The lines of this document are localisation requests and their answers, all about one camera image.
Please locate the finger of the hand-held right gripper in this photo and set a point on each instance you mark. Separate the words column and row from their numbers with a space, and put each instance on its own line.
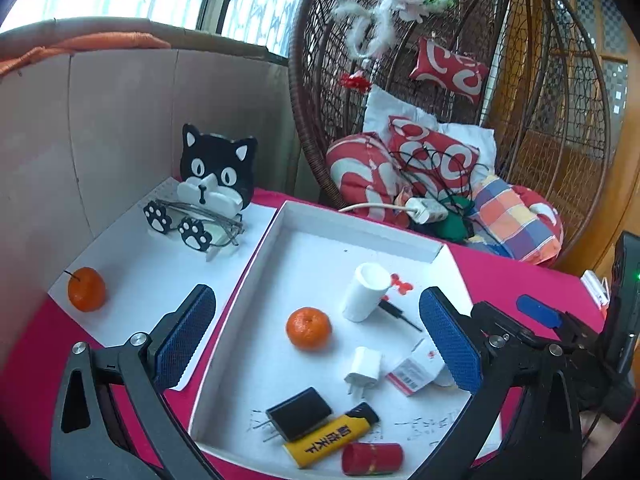
column 537, row 310
column 515, row 327

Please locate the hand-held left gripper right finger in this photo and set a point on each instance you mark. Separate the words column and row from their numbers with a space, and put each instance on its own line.
column 450, row 345

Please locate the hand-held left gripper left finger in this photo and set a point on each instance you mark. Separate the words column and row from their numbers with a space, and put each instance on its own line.
column 185, row 340

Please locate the small white box red label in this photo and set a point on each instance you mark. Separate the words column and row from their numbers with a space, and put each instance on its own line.
column 412, row 372

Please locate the white charger plug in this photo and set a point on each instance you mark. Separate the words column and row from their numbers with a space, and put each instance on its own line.
column 364, row 366

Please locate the white plastic cup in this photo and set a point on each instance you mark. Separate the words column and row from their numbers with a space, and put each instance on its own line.
column 362, row 295

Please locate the black charger plug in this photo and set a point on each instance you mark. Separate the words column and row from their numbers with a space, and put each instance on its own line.
column 300, row 412

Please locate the red cylindrical canister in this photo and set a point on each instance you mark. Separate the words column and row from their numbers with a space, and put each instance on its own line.
column 372, row 459

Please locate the white shallow tray box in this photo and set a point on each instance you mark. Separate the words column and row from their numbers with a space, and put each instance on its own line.
column 310, row 260

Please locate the yellow lighter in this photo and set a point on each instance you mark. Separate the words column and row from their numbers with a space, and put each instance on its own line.
column 325, row 442

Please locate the person's right forearm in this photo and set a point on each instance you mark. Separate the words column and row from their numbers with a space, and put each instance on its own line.
column 610, row 440

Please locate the white box device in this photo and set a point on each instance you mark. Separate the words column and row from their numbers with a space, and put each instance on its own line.
column 592, row 282

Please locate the magenta tablecloth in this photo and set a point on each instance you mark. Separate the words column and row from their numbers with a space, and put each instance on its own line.
column 500, row 275

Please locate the white paper sheet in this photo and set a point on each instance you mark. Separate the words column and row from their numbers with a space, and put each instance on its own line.
column 135, row 280

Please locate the plaid pillow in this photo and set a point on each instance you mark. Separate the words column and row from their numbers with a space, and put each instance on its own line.
column 510, row 215

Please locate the mandarin orange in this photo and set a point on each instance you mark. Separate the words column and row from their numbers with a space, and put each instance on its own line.
column 308, row 328
column 86, row 290

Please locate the thin-framed eyeglasses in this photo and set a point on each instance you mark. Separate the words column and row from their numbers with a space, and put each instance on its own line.
column 222, row 232

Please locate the green cloth bag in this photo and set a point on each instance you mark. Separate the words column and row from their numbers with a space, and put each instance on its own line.
column 450, row 227

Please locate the white power strip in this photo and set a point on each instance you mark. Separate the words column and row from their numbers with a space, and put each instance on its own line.
column 425, row 208

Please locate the wicker hanging egg chair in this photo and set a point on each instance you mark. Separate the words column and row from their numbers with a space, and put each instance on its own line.
column 530, row 170

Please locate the black white cat glasses holder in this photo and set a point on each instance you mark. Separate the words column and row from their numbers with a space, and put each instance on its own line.
column 215, row 160

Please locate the square red white patterned pillow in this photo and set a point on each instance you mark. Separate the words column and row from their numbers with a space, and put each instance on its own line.
column 425, row 145

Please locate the red white patterned seat cushion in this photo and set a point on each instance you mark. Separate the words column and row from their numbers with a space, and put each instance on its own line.
column 355, row 165

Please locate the grey cardboard panel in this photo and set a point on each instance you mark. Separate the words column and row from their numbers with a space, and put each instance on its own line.
column 125, row 125

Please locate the small red white patterned pillow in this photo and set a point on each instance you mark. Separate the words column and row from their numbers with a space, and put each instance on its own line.
column 450, row 67

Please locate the red hanging ornament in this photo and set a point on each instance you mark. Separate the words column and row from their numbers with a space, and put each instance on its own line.
column 356, row 80

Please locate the orange cloth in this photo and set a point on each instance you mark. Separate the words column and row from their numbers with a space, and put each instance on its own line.
column 100, row 41

